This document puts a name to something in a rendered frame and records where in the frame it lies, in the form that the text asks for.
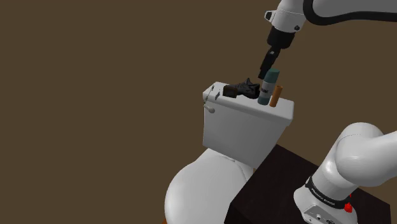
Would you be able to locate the orange cylinder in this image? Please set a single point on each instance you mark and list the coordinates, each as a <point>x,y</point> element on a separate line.
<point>275,96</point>

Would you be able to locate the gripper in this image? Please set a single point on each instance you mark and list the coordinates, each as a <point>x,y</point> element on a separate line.
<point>280,37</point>

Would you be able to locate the dark brown box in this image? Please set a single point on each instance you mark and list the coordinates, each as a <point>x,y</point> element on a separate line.
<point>229,91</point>

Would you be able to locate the black shoe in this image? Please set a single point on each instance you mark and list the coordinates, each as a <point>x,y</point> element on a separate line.
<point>247,89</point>

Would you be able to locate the teal spray bottle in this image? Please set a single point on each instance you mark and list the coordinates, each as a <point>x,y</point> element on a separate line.
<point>267,88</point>

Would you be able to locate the small grey clip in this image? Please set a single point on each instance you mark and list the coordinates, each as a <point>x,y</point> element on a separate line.
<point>217,95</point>

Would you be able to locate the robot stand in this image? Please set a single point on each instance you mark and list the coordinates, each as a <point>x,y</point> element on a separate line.
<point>273,186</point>

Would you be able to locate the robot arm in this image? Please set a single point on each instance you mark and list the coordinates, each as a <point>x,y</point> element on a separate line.
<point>347,161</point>

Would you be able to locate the white toilet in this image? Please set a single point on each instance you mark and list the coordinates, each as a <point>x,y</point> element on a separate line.
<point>242,130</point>

